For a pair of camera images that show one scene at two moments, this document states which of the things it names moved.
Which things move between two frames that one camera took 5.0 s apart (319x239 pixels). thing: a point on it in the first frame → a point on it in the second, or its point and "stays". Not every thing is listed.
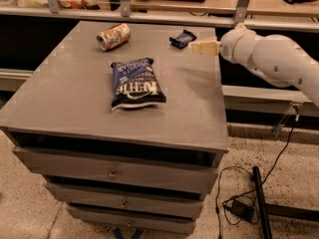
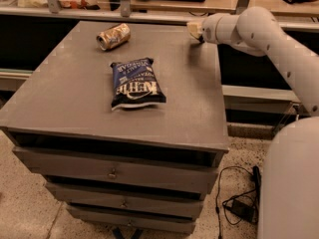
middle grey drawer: (129, 202) stays
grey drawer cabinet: (124, 126) stays
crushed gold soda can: (114, 37) stays
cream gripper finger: (210, 48) → (195, 29)
